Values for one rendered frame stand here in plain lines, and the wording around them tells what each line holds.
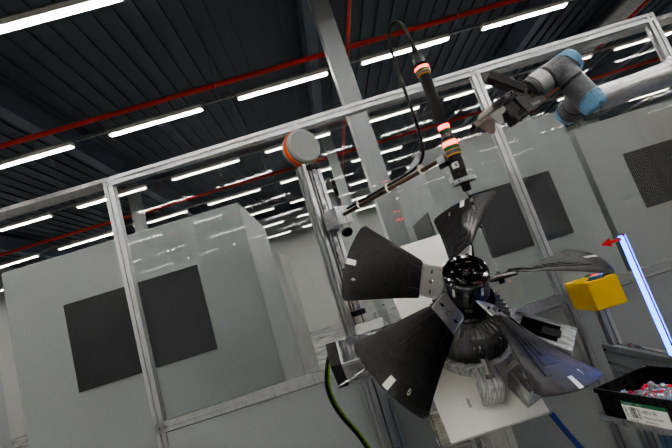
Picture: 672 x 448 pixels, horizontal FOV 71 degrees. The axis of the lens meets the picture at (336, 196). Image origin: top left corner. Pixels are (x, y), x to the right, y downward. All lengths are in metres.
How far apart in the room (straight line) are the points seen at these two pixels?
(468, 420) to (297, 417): 0.87
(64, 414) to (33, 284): 0.84
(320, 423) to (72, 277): 2.08
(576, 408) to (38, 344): 3.04
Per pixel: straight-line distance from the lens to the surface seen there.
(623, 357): 1.75
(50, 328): 3.60
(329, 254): 1.84
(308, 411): 2.05
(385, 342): 1.18
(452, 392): 1.41
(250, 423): 2.10
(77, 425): 3.57
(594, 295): 1.68
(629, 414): 1.30
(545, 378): 1.14
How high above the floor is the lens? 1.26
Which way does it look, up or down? 12 degrees up
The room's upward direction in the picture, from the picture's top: 18 degrees counter-clockwise
